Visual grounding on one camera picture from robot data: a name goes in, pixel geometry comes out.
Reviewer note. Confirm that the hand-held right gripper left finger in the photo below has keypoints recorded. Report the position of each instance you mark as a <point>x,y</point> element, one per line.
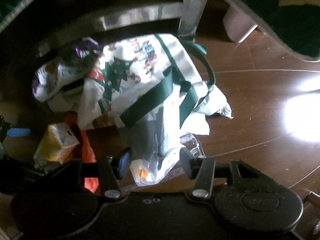
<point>124,163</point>

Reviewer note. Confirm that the pink plastic container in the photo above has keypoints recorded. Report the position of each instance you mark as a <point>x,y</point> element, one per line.
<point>237,27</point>

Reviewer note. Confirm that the purple snack wrapper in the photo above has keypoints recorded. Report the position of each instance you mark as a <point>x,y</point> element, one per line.
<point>86,46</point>

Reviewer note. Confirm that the printed white tote bag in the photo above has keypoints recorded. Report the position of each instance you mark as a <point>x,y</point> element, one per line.
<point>140,62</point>

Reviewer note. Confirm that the clear plastic wrapper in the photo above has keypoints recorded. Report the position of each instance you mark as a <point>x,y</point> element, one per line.
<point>192,143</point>

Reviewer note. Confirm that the green and cream rug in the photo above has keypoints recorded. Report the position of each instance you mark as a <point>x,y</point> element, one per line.
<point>10,0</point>
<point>287,17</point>

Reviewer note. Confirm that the metal furniture frame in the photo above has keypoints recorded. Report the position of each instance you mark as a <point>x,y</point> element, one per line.
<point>140,12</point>

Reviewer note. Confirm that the white plastic bag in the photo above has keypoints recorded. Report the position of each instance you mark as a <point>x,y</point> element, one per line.
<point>150,140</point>

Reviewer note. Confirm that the yellow carton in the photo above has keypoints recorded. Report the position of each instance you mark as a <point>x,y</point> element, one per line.
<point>55,142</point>

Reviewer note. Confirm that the orange plastic bag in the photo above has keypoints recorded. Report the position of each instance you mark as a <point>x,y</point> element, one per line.
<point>87,150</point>

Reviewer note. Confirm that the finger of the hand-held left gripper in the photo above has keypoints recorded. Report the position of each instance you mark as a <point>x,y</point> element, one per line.
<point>18,132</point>

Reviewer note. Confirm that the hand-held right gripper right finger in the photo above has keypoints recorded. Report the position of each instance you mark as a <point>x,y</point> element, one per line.
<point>186,163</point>

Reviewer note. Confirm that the white printed snack bag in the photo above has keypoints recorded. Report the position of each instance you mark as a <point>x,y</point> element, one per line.
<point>47,80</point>

